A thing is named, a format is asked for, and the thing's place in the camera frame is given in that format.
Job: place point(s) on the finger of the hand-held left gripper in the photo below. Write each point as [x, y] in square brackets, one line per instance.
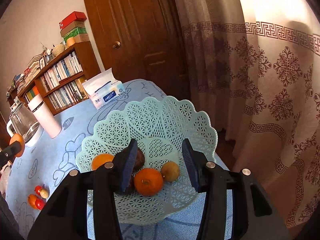
[10, 153]

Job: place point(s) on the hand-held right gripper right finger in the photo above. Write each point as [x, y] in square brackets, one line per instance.
[191, 167]

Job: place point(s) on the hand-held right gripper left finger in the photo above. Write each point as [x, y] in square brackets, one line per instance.
[128, 165]

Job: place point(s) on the large dark purple mangosteen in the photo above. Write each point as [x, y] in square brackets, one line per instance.
[139, 158]

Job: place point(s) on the small pale orange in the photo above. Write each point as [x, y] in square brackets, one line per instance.
[18, 139]

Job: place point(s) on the small dark purple mangosteen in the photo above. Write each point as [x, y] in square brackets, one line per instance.
[131, 183]

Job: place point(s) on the small brown kiwi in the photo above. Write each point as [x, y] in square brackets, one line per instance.
[170, 172]

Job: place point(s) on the mandarin orange with stem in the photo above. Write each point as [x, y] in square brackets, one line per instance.
[150, 182]

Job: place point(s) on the oval orange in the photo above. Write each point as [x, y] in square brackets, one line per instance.
[101, 161]

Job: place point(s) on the small red tomato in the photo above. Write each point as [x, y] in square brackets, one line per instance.
[38, 190]

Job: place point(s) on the light green plastic basket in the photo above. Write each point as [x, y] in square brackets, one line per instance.
[150, 120]

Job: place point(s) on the large round orange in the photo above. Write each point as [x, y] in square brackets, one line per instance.
[32, 200]

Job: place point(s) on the large brown kiwi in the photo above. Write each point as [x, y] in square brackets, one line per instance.
[44, 193]

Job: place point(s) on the large red tomato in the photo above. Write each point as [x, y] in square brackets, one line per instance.
[40, 204]

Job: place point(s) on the white thermos bottle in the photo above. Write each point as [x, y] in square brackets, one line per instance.
[45, 120]

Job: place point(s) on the blue printed tablecloth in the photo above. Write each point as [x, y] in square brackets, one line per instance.
[82, 120]

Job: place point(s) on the white tissue pack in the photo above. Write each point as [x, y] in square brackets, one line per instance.
[110, 97]

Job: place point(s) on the pile of books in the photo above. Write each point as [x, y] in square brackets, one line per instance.
[33, 66]

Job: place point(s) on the rows of shelved books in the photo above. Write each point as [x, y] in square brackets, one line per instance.
[62, 67]

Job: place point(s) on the brown wooden bookshelf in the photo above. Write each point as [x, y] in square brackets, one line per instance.
[90, 62]

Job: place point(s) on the small woven basket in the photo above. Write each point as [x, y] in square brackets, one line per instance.
[58, 50]

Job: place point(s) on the brass door knob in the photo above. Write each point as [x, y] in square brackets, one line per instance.
[115, 45]

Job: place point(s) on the yellow cylinder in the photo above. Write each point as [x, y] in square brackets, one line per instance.
[70, 42]

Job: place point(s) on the brown wooden door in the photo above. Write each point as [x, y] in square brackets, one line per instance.
[140, 30]

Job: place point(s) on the green cardboard box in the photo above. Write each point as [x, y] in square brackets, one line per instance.
[77, 35]

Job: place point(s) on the beige cardboard box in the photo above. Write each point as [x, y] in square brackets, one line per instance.
[73, 28]

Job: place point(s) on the red cardboard box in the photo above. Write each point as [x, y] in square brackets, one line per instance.
[73, 18]

